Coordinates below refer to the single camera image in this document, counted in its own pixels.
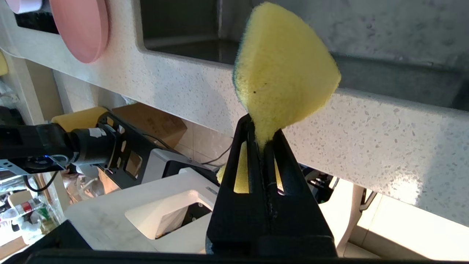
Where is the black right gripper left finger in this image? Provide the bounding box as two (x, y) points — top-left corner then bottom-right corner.
(205, 114), (272, 256)

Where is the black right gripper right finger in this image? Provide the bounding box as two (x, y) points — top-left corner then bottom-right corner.
(264, 128), (337, 256)

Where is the yellow green sponge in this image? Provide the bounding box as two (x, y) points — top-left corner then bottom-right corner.
(216, 2), (342, 194)

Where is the stainless steel sink basin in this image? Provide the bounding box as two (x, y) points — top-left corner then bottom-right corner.
(139, 0), (469, 112)

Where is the white counter cabinet front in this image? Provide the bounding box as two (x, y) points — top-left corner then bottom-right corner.
(319, 176), (469, 261)

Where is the brown box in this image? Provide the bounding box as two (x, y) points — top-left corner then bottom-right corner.
(112, 103), (188, 149)

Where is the yellow cardboard box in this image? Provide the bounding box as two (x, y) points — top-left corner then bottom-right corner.
(51, 106), (110, 133)

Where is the pink plate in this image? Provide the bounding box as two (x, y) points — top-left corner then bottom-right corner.
(49, 0), (110, 64)

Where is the black glass cooktop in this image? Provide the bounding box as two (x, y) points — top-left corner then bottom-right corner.
(14, 11), (61, 35)

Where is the black floor cable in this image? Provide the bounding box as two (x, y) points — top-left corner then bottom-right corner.
(201, 143), (235, 166)

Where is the black metal base frame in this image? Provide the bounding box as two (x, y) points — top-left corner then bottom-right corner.
(96, 112), (173, 189)

